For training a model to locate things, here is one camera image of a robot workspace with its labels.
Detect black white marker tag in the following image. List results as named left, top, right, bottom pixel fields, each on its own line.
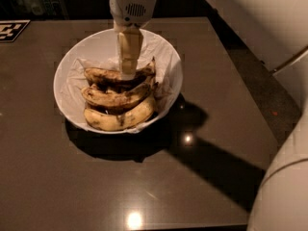
left=0, top=20, right=30, bottom=42

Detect white paper liner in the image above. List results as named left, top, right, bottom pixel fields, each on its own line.
left=60, top=35, right=177, bottom=134

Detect spotted banana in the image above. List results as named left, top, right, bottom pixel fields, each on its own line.
left=84, top=59, right=156, bottom=86
left=81, top=77, right=158, bottom=110
left=84, top=94, right=156, bottom=132

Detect white plastic bottles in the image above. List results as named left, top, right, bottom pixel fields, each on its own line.
left=16, top=0, right=62, bottom=17

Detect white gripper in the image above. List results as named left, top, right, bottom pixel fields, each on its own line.
left=109, top=0, right=157, bottom=80

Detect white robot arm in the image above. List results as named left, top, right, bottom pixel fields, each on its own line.
left=162, top=0, right=308, bottom=231

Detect white bowl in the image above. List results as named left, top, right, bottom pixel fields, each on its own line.
left=52, top=27, right=184, bottom=135

